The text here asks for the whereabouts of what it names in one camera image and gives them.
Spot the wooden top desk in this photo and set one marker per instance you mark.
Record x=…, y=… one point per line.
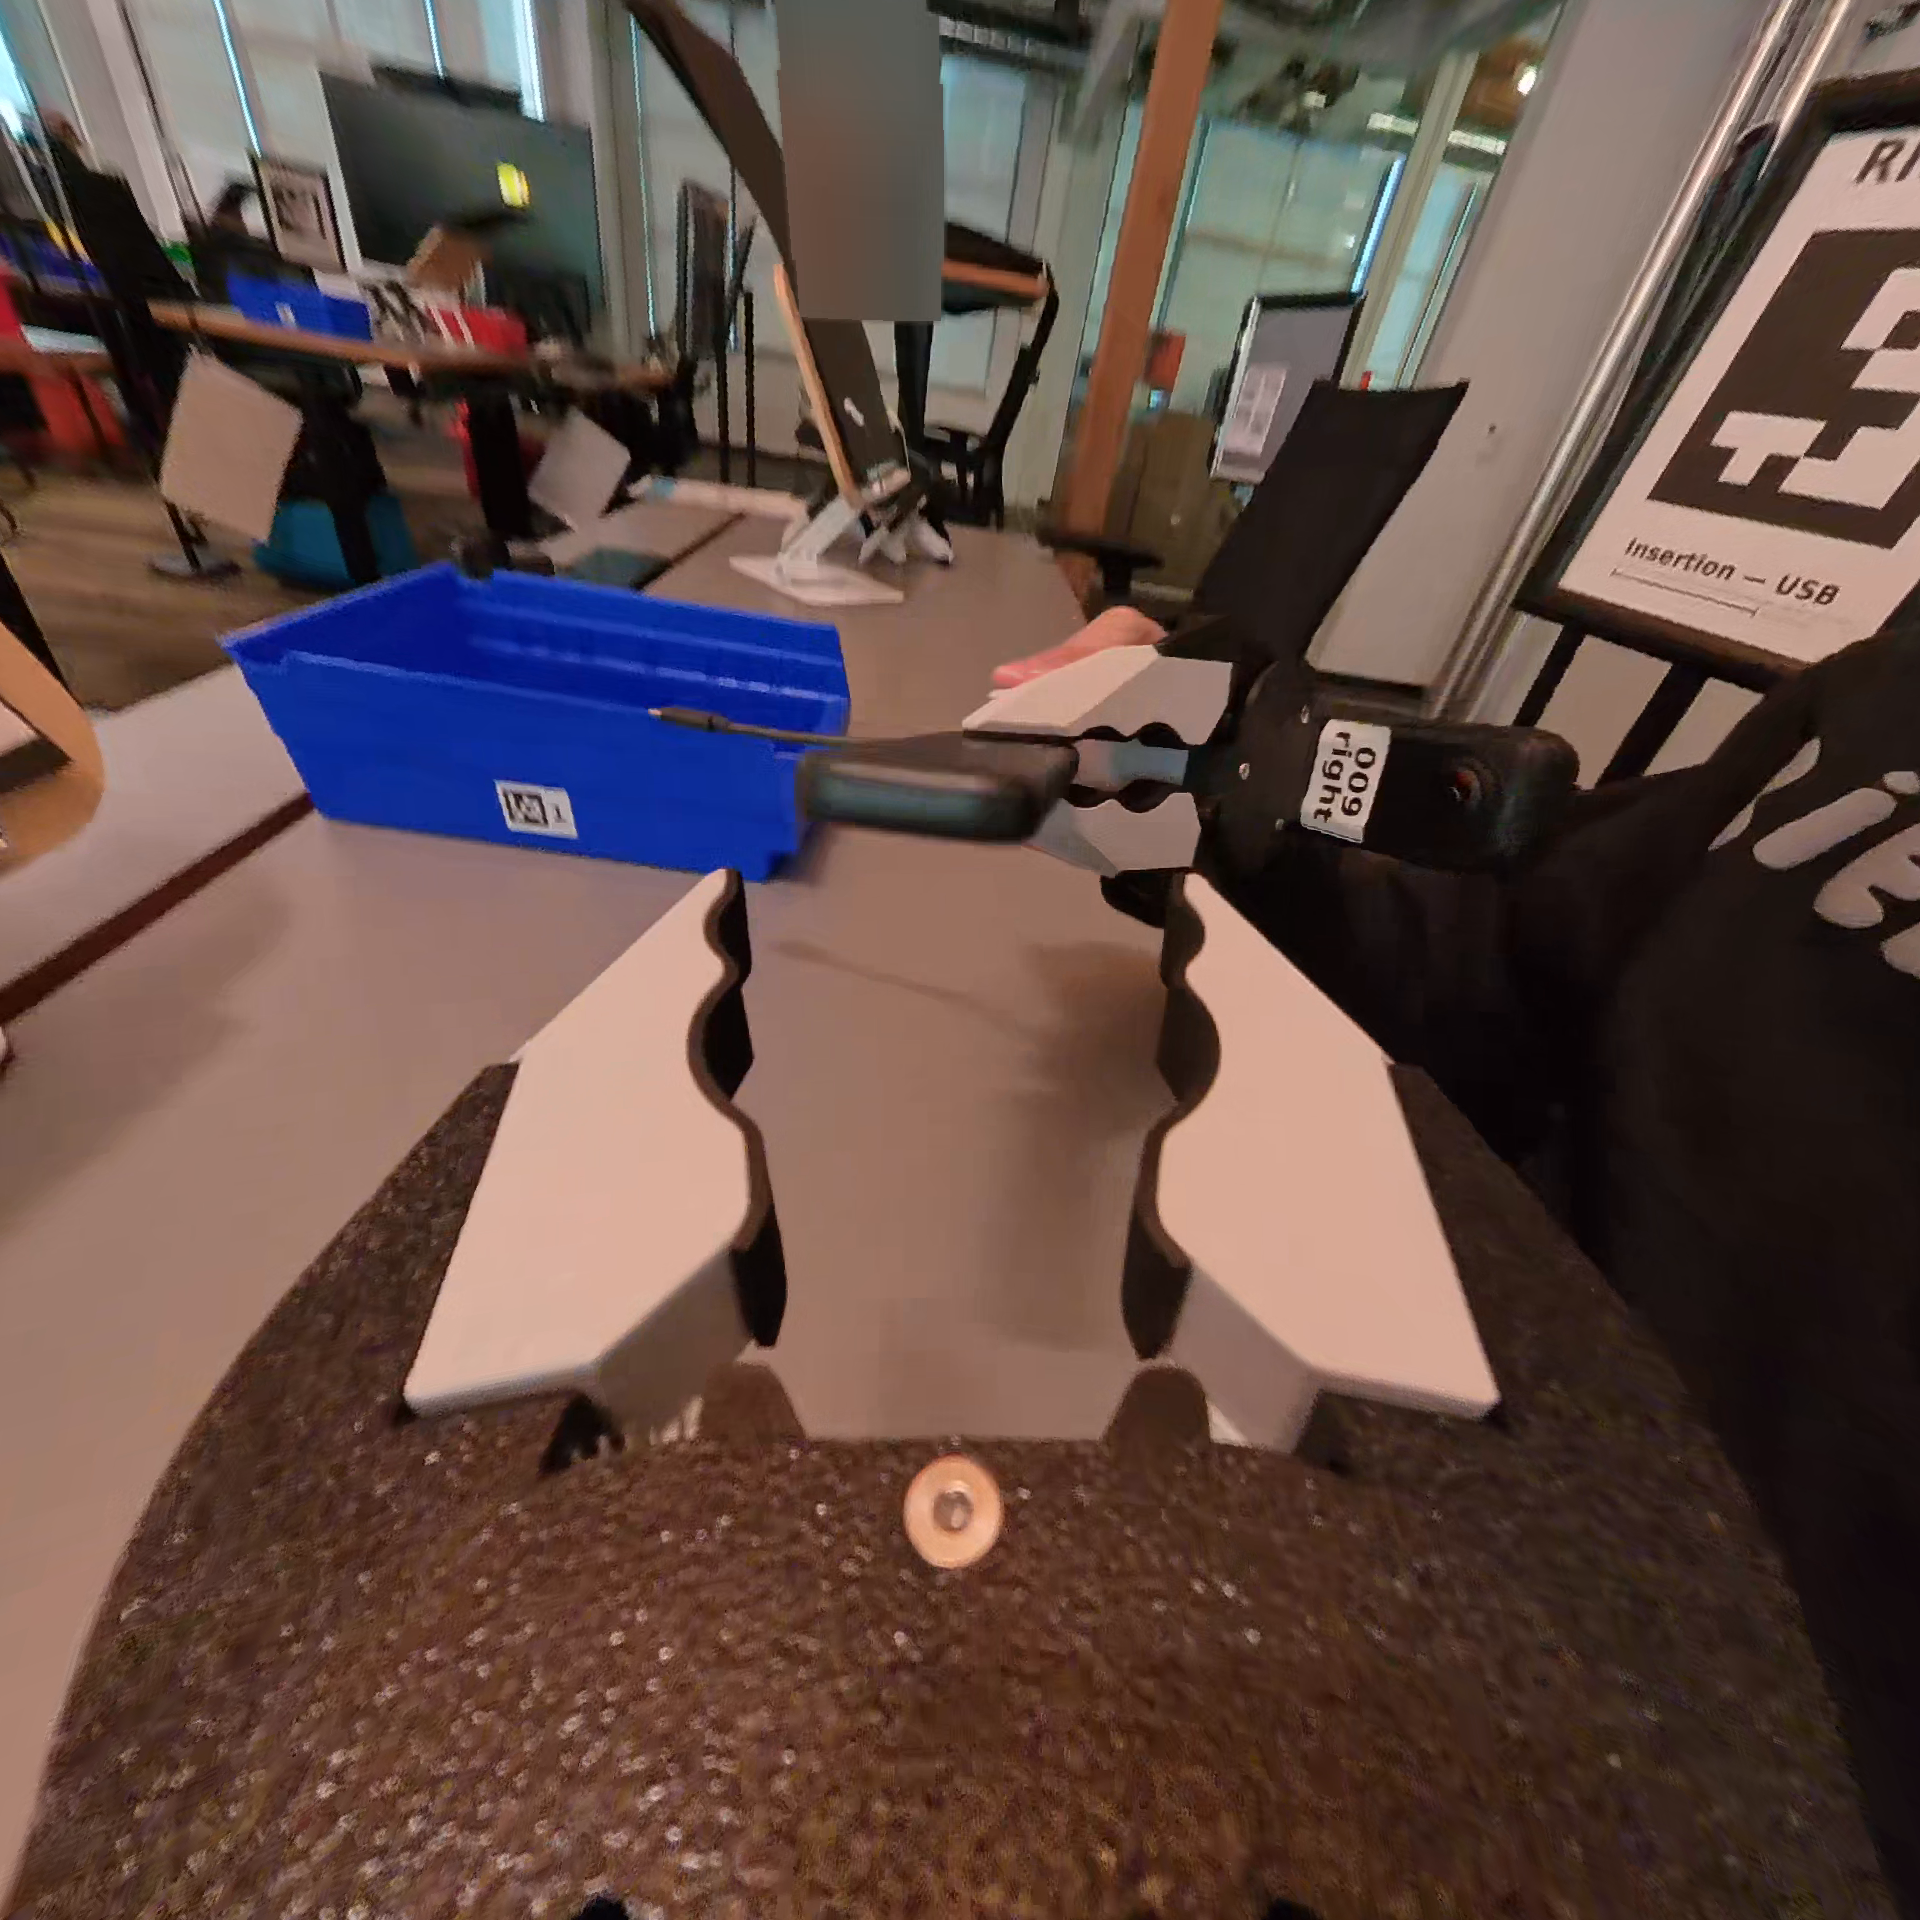
x=450, y=357

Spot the person's black hoodie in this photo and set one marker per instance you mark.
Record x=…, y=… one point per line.
x=1798, y=1202

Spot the grey square board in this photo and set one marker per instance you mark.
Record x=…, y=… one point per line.
x=224, y=451
x=581, y=466

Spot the black white marker sign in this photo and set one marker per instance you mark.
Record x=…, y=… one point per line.
x=1798, y=375

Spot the blue plastic bin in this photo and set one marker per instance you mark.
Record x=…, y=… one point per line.
x=450, y=705

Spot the large black monitor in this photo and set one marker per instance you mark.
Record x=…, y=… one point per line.
x=450, y=181

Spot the small blue bin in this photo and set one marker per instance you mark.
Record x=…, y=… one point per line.
x=299, y=308

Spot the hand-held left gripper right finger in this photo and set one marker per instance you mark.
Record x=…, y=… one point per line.
x=1306, y=1215

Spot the black board document stand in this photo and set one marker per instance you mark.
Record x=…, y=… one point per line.
x=819, y=564

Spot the person's right hand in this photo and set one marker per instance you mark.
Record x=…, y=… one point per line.
x=1094, y=644

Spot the black usb hub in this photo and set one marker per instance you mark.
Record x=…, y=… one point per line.
x=930, y=797

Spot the black framed notice board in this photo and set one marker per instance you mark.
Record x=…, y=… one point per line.
x=1275, y=389

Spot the wooden post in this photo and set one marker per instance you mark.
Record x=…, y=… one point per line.
x=1148, y=226

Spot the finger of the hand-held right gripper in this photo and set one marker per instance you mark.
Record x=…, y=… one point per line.
x=1108, y=693
x=1125, y=838

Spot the black chair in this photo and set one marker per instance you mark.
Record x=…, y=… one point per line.
x=1318, y=510

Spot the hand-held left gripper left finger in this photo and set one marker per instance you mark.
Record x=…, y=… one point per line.
x=600, y=1202

